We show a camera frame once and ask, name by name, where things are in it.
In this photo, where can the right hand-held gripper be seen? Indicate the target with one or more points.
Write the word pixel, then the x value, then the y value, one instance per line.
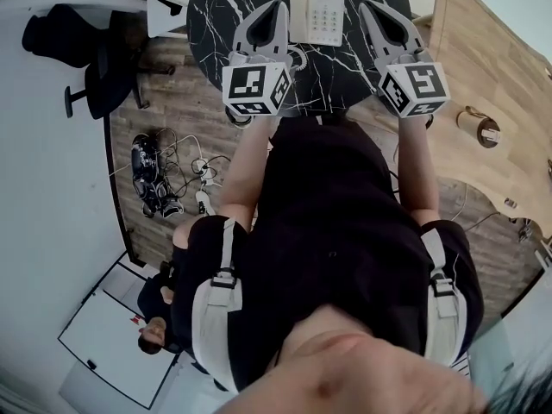
pixel 414 84

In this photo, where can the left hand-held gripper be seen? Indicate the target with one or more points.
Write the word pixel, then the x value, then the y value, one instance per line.
pixel 248 84

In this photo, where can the person's right forearm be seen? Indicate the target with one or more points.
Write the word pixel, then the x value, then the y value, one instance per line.
pixel 418 166

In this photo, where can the person's left forearm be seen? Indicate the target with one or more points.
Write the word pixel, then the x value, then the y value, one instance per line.
pixel 246 166

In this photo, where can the black marble round table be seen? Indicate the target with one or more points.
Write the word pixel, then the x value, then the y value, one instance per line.
pixel 336 71

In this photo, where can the white desk telephone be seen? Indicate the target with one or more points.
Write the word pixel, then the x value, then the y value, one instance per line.
pixel 328 15

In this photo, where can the light wooden table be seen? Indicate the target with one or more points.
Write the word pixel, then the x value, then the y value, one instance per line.
pixel 474 58

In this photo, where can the white side cabinet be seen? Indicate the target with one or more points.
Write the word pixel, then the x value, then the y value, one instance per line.
pixel 166 26

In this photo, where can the black pouch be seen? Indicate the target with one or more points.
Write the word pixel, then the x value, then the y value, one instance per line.
pixel 168 4

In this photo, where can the white power strip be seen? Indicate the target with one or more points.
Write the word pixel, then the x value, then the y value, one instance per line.
pixel 205 188

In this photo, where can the pile of black electronic gear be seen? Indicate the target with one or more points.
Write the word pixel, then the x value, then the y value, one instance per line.
pixel 148 175

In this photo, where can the black office chair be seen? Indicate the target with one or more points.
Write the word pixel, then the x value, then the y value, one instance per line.
pixel 64 37

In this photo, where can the person's black dress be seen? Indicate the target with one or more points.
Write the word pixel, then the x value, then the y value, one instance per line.
pixel 336 231

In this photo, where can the white curved desk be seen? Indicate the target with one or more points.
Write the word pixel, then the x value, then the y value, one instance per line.
pixel 64 4

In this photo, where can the tangle of gear under table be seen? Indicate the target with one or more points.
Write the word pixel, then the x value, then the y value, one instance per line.
pixel 530 231

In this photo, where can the person's head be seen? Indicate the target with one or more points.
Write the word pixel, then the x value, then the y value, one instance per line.
pixel 345 378

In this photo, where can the white board black frame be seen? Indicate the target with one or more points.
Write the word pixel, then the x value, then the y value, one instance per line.
pixel 112 339

